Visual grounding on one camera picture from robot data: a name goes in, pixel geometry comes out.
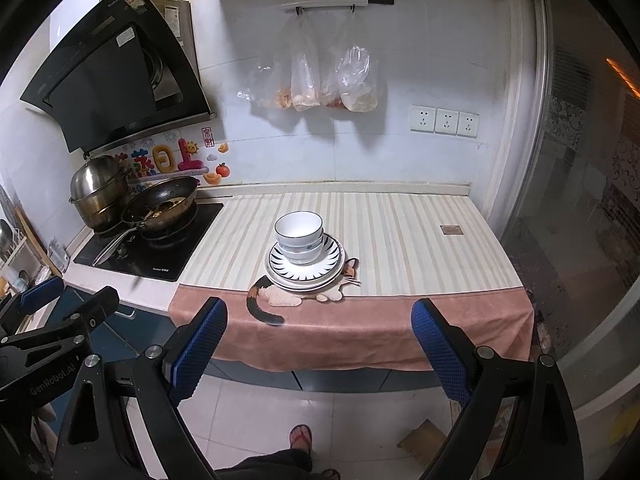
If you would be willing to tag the striped beige and pink tablecloth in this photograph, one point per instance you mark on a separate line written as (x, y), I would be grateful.
(390, 270)

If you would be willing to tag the small brown label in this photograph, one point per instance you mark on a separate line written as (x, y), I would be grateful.
(450, 230)

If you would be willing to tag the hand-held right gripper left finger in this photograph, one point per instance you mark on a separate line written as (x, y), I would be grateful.
(200, 345)

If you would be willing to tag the white dish rack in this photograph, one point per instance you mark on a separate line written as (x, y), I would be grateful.
(15, 265)

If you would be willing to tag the white bowl with dark rim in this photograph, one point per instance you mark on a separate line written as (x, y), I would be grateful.
(299, 227)

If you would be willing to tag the dark frying pan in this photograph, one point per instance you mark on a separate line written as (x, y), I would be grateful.
(160, 200)

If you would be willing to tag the black range hood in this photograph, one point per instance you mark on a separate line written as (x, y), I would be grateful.
(100, 75)

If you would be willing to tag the person's leg in dark trousers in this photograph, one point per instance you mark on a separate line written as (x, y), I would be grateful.
(270, 465)

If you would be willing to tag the glass sliding door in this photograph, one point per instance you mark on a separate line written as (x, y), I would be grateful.
(575, 160)

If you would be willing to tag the white plate with blue leaves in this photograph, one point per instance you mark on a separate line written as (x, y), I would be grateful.
(327, 260)

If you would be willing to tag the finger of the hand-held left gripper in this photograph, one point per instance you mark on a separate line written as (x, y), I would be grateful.
(42, 294)
(92, 312)

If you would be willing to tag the white and black hook rail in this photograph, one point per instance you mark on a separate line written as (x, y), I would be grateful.
(330, 4)

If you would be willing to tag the person's foot in red flip-flop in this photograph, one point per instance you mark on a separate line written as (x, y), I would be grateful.
(300, 439)

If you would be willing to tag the stainless steel pot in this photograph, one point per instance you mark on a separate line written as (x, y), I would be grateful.
(97, 185)

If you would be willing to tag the clear plastic bag with food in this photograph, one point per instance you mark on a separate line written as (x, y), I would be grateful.
(357, 80)
(267, 90)
(305, 80)

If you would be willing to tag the piece of brown cardboard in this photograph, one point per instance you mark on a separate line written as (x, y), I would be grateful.
(420, 440)

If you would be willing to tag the white wall socket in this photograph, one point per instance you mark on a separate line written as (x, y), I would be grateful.
(468, 124)
(422, 119)
(446, 121)

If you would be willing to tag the white bowl with blue print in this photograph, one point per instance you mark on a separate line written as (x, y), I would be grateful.
(300, 256)

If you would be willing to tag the wooden cutting board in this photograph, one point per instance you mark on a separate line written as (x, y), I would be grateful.
(37, 242)

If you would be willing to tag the white plate with pink flowers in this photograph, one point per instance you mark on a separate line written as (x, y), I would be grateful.
(280, 282)

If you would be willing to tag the blue base cabinet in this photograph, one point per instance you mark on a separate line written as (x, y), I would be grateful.
(145, 330)

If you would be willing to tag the black glass stove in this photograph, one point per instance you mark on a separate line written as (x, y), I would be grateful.
(150, 260)

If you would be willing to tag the colourful wall stickers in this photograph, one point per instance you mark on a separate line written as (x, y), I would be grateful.
(170, 160)

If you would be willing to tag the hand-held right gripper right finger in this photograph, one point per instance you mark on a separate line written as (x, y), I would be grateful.
(440, 350)

